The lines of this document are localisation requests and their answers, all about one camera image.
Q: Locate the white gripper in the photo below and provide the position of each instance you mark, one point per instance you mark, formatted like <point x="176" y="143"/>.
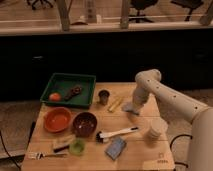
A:
<point x="137" y="104"/>

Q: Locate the grey-blue towel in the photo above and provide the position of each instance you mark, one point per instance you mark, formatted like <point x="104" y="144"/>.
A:
<point x="127" y="107"/>

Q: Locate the yellow banana-like object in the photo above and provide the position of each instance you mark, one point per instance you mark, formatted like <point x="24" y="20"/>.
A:
<point x="115" y="104"/>

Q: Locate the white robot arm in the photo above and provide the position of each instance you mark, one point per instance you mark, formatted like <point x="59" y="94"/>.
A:
<point x="198" y="114"/>

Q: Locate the metal cup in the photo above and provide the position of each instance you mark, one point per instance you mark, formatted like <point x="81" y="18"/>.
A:
<point x="103" y="96"/>

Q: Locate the blue sponge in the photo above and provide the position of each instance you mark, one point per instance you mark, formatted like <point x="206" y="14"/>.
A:
<point x="115" y="148"/>

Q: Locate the dark maroon bowl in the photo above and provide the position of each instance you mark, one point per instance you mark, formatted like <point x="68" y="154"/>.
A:
<point x="84" y="124"/>

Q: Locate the green plastic tray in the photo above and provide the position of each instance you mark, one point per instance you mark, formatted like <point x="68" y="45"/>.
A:
<point x="62" y="82"/>

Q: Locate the brown object in tray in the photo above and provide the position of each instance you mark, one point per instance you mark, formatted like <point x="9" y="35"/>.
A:
<point x="73" y="92"/>

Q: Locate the green small cup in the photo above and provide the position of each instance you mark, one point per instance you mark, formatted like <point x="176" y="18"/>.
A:
<point x="77" y="146"/>

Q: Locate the orange fruit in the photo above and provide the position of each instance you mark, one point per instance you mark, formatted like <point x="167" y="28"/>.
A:
<point x="55" y="97"/>

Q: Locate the orange bowl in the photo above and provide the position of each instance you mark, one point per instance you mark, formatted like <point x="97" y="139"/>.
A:
<point x="57" y="119"/>

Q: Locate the wooden block with black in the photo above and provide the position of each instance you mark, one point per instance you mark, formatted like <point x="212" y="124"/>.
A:
<point x="62" y="143"/>

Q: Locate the office chair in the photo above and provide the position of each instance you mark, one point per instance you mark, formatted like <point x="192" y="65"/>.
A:
<point x="139" y="6"/>

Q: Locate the silver fork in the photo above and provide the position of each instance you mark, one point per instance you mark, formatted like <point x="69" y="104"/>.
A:
<point x="39" y="155"/>

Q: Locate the white handled brush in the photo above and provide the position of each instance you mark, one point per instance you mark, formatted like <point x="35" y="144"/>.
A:
<point x="103" y="137"/>

